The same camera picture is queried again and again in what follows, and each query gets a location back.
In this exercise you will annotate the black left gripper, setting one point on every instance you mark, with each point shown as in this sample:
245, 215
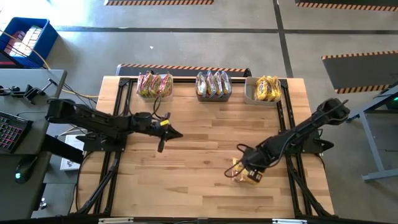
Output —
149, 124

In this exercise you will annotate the white cardboard box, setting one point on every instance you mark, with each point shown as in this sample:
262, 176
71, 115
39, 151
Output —
70, 165

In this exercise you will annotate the grey metal stand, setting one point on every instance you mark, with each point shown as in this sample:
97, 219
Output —
374, 146

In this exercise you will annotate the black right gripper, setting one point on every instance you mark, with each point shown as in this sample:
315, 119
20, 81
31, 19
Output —
258, 157

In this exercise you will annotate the black desk clamp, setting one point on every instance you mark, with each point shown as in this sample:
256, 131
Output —
31, 92

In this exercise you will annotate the black backlit keyboard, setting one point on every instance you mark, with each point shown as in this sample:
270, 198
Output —
12, 133

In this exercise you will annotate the pale block stack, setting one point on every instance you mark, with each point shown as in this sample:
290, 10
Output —
26, 39

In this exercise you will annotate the small metal knob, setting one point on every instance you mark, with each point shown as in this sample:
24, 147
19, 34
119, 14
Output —
42, 204

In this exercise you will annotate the black hazard-striped floor mat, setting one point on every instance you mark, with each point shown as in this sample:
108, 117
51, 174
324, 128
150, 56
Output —
357, 7
186, 71
155, 2
357, 73

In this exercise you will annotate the black computer mouse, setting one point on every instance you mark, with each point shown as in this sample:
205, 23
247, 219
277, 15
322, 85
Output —
26, 168

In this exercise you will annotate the blue plastic crate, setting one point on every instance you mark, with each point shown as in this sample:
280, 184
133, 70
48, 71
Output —
46, 40

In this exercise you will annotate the yellow tape tag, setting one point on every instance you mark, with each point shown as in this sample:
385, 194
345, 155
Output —
164, 123

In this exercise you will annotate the clear plastic bin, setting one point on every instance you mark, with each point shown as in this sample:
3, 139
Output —
155, 98

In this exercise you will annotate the white bracket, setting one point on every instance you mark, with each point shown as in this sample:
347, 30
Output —
115, 221
289, 221

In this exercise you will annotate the grey desk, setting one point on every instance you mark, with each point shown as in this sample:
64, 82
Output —
18, 199

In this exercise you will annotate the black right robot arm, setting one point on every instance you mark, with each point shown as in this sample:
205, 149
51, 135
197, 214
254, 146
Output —
304, 129

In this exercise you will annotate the beige plastic bin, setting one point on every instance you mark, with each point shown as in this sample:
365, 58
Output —
249, 93

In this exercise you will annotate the smoky grey plastic bin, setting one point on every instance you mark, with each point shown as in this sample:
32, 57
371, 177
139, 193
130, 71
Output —
214, 99

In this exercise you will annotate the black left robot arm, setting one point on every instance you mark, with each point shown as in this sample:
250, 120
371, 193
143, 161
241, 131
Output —
93, 119

